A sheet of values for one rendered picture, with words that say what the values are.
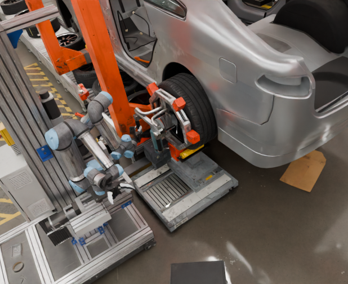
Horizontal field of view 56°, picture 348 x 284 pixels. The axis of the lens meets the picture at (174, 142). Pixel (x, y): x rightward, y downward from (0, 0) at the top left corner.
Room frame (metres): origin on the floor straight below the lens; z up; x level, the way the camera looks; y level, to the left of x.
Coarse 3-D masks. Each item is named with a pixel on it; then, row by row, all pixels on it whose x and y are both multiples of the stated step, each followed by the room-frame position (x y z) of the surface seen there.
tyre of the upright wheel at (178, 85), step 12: (168, 84) 2.35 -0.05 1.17; (180, 84) 2.31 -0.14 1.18; (192, 84) 2.29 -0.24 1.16; (180, 96) 2.19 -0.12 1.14; (192, 96) 2.18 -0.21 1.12; (204, 96) 2.20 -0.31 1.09; (192, 108) 2.10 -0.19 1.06; (204, 108) 2.12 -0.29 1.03; (192, 120) 2.07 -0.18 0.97; (204, 120) 2.07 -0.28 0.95; (204, 132) 2.05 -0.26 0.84; (216, 132) 2.13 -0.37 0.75; (192, 144) 2.12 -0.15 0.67
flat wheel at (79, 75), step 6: (84, 66) 4.44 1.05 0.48; (90, 66) 4.40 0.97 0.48; (78, 72) 4.25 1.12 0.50; (84, 72) 4.22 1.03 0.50; (90, 72) 4.18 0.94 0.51; (78, 78) 4.23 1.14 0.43; (84, 78) 4.16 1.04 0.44; (90, 78) 4.14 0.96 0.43; (96, 78) 4.14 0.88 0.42; (78, 84) 4.28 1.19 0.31; (84, 84) 4.18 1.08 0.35; (90, 84) 4.15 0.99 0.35
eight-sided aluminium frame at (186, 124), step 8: (160, 88) 2.39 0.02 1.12; (152, 96) 2.44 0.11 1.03; (160, 96) 2.30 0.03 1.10; (168, 96) 2.27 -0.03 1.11; (152, 104) 2.48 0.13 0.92; (176, 112) 2.11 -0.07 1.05; (184, 120) 2.09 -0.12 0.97; (184, 128) 2.03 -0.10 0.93; (168, 136) 2.36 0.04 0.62; (184, 136) 2.06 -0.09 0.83; (176, 144) 2.22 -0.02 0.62; (184, 144) 2.07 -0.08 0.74
